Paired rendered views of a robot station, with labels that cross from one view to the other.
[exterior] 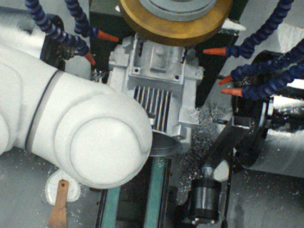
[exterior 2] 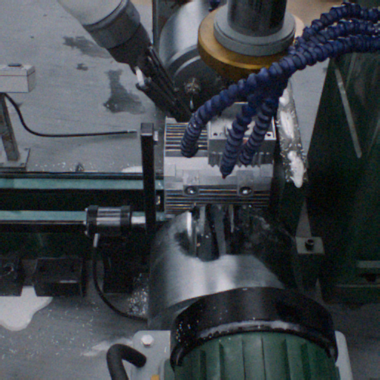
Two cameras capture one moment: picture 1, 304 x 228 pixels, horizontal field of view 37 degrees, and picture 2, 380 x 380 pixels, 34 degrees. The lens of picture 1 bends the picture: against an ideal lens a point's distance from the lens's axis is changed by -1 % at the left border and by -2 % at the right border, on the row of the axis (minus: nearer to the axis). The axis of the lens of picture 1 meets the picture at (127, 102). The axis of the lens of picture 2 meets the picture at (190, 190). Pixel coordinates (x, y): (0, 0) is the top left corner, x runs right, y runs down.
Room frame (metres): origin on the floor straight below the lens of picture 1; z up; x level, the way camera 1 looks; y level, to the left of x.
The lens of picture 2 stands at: (0.32, -0.88, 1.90)
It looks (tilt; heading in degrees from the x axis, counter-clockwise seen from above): 49 degrees down; 87
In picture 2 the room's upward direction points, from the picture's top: 2 degrees clockwise
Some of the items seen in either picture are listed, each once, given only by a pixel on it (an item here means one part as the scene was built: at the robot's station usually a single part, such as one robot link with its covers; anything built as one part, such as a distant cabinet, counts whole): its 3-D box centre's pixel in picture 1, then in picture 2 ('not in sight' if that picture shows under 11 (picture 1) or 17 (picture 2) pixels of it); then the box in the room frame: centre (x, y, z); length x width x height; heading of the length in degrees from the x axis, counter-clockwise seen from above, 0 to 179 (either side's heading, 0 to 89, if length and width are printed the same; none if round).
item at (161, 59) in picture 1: (157, 61); (239, 134); (0.45, -0.05, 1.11); 0.12 x 0.11 x 0.07; 179
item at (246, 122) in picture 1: (221, 148); (148, 182); (0.29, -0.18, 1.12); 0.04 x 0.03 x 0.26; 179
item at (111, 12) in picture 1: (157, 45); (292, 184); (0.57, -0.05, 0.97); 0.30 x 0.11 x 0.34; 89
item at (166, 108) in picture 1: (149, 99); (215, 168); (0.41, -0.05, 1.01); 0.20 x 0.19 x 0.19; 179
